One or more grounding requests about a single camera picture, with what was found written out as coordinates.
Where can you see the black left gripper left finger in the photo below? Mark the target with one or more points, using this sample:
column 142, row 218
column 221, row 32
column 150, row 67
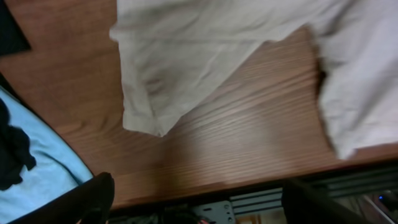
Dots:
column 90, row 202

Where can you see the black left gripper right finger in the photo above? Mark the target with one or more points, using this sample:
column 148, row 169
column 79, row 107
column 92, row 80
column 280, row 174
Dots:
column 303, row 205

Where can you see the beige khaki shorts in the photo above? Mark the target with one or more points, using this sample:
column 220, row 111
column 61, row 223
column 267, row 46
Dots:
column 175, row 53

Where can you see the light blue t-shirt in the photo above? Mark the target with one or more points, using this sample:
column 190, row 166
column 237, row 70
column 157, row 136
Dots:
column 58, row 168

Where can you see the black t-shirt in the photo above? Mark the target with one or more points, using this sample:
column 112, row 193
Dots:
column 15, row 143

